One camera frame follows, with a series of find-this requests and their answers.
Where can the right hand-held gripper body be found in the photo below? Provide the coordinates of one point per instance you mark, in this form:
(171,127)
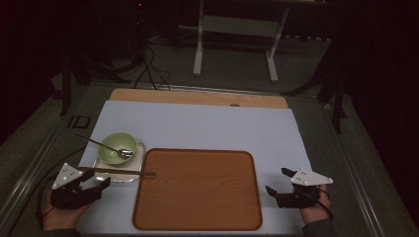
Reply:
(308,178)

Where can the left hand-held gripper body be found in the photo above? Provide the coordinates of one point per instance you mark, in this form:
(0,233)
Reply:
(67,174)

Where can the green bowl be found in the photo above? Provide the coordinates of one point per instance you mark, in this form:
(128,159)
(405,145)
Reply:
(113,156)

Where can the metal spoon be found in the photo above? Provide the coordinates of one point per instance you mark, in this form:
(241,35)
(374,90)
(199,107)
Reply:
(126,152)

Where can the brown wooden tray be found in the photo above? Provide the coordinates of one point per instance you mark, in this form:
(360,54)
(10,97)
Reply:
(201,194)

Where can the person's right hand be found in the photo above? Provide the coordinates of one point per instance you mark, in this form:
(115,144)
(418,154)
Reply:
(316,214)

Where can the person's left hand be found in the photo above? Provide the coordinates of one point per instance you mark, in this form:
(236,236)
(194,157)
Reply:
(62,219)

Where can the black metal stand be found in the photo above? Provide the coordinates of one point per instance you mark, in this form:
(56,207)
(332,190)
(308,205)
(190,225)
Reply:
(66,92)
(337,105)

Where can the white table mat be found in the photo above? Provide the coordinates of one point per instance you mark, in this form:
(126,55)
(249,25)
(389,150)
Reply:
(210,128)

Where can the dark equipment stand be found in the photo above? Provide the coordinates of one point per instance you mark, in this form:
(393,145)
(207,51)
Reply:
(138,29)

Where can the grey metal floor rail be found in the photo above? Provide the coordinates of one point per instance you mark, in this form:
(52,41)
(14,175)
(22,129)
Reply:
(29,184)
(355,177)

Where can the black rectangular floor frame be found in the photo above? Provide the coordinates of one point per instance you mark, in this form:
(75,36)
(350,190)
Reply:
(73,121)

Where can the white metal table frame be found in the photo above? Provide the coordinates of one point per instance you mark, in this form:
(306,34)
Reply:
(235,26)

